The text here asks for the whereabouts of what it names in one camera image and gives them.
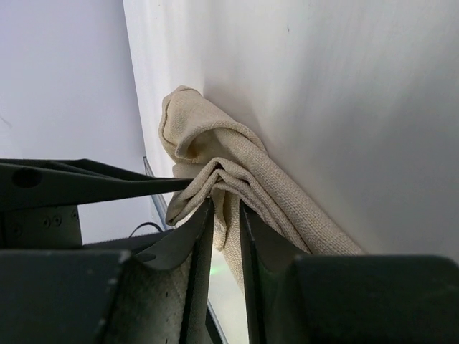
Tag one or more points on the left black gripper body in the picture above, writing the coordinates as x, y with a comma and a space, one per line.
41, 228

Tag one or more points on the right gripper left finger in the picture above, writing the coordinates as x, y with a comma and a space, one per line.
143, 289

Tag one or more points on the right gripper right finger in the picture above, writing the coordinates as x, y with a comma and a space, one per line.
294, 297

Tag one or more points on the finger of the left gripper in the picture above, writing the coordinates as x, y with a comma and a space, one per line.
36, 183

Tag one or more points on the beige cloth napkin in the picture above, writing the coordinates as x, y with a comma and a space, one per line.
226, 162

